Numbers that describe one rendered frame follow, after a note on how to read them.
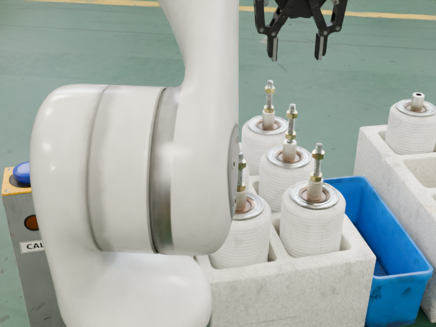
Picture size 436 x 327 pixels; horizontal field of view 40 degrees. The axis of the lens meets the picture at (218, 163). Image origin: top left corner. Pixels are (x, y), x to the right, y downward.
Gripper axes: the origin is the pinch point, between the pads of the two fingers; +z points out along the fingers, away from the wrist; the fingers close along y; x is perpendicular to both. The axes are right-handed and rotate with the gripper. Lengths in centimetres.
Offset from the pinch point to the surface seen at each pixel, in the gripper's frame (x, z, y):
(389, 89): -80, 44, -48
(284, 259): 18.2, 25.5, 3.5
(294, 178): 5.3, 19.7, -0.2
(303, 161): 2.6, 18.3, -2.1
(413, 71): -94, 44, -61
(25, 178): 15.8, 11.1, 39.3
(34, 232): 17.4, 19.0, 39.0
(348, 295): 19.4, 32.4, -6.6
